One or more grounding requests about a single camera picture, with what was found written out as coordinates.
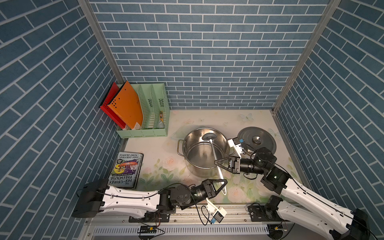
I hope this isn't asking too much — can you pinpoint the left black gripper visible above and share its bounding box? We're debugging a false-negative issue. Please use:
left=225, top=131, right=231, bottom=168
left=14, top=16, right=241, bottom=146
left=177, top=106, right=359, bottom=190
left=176, top=179, right=226, bottom=211

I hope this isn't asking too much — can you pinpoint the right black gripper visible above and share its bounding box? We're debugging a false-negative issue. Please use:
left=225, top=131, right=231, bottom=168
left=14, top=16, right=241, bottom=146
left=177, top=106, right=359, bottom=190
left=215, top=156, right=265, bottom=176

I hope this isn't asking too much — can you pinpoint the steel ladle spoon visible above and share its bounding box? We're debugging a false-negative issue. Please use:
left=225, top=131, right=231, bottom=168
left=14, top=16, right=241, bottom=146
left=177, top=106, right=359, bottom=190
left=202, top=133, right=224, bottom=179

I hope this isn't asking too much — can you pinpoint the steel pot lid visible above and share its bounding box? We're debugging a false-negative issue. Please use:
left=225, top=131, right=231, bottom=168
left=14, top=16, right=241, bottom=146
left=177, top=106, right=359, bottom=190
left=238, top=127, right=277, bottom=156

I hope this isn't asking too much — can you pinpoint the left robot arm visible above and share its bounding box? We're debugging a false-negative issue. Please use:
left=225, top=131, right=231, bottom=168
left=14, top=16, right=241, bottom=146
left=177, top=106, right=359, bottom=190
left=71, top=179, right=228, bottom=219

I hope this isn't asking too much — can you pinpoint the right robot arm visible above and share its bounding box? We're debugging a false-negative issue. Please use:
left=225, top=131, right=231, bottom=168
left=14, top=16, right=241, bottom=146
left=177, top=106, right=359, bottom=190
left=215, top=148, right=373, bottom=240

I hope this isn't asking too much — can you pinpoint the steel soup pot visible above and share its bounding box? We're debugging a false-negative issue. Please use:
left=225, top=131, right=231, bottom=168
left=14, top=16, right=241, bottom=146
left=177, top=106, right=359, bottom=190
left=177, top=128, right=233, bottom=179

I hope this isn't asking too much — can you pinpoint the floral table mat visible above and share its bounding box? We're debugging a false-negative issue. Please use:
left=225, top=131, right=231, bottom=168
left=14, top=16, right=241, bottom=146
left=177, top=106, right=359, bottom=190
left=125, top=110, right=300, bottom=191

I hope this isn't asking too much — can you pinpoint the small black circuit board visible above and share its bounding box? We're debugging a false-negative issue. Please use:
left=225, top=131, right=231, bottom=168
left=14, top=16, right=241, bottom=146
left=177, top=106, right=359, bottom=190
left=138, top=226, right=157, bottom=235

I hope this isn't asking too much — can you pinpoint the treehouse book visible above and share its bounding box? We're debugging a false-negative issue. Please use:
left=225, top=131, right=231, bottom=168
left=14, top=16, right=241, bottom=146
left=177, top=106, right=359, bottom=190
left=108, top=152, right=144, bottom=189

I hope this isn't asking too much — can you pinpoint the green file organizer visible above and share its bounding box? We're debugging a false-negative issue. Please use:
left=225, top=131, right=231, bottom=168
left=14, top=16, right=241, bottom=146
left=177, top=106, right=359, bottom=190
left=117, top=83, right=171, bottom=139

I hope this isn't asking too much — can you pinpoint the orange folder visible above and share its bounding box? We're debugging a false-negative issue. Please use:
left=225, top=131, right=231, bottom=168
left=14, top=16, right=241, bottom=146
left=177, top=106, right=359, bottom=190
left=113, top=82, right=144, bottom=130

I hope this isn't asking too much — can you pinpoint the red folder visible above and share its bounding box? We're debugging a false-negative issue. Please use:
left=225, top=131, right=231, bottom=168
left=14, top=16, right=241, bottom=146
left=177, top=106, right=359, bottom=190
left=99, top=83, right=127, bottom=129

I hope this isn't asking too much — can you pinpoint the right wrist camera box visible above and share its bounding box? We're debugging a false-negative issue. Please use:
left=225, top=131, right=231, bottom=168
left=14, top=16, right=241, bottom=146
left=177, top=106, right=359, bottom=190
left=227, top=138, right=244, bottom=157

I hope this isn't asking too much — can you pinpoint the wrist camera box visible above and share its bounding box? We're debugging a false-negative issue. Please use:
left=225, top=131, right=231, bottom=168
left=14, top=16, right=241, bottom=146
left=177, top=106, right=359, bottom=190
left=206, top=198, right=227, bottom=224
left=227, top=138, right=244, bottom=157

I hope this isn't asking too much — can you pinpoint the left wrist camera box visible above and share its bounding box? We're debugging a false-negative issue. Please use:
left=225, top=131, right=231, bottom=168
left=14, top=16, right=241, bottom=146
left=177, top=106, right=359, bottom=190
left=206, top=198, right=227, bottom=224

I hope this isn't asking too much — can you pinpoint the aluminium mounting rail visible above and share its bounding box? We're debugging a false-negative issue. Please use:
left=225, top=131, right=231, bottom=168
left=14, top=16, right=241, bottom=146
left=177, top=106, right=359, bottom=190
left=78, top=202, right=325, bottom=240

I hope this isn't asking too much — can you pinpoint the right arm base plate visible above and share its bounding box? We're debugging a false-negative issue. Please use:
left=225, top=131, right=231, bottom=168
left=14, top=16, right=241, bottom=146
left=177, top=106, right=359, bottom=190
left=248, top=205, right=284, bottom=223

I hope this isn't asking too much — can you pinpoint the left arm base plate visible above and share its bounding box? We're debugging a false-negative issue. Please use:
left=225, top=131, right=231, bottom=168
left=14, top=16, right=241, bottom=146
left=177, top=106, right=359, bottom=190
left=128, top=205, right=176, bottom=223

